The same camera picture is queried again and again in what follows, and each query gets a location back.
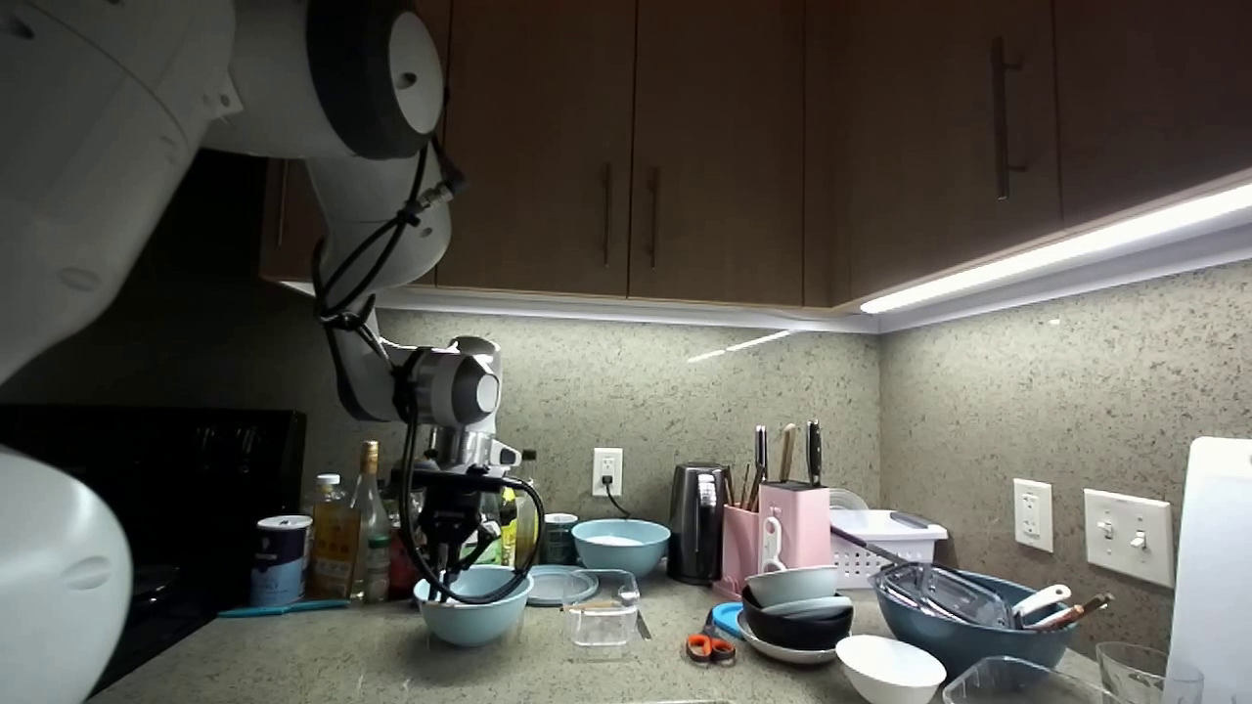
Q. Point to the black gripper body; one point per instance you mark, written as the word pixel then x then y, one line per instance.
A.
pixel 453 517

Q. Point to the light blue front bowl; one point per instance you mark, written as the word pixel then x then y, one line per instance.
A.
pixel 483 608

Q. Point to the light blue bowl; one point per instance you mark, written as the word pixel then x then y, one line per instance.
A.
pixel 483 608
pixel 620 540

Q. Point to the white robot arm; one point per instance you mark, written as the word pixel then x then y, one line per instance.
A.
pixel 128 123

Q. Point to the light blue rear bowl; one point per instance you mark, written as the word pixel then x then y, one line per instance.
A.
pixel 620 540

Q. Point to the small white bowl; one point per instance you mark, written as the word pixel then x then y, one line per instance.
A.
pixel 890 669

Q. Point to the gold cap oil bottle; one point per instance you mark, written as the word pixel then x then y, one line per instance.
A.
pixel 374 526

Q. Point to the light blue plate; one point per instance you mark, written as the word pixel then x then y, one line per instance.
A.
pixel 558 586

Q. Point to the white salt canister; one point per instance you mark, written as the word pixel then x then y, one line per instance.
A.
pixel 280 560

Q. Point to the clear glass container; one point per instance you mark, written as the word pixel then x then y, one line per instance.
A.
pixel 610 617

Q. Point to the black electric kettle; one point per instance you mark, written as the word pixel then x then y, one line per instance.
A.
pixel 693 522

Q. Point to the blue silicone lid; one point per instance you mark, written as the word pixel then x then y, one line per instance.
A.
pixel 724 617

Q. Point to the pink knife block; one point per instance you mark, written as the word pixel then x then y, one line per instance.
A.
pixel 779 522

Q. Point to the stacked grey black bowls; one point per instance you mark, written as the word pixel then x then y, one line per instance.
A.
pixel 800 608

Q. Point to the white dish basket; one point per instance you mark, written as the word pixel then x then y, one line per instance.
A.
pixel 865 538

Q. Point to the under cabinet light strip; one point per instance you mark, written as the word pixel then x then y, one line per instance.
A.
pixel 1185 233

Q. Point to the white wall outlet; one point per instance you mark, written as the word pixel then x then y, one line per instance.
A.
pixel 610 470

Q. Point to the orange handled scissors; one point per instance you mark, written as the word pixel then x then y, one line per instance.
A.
pixel 710 647

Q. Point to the white light switch plate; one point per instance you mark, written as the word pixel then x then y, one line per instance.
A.
pixel 1129 538

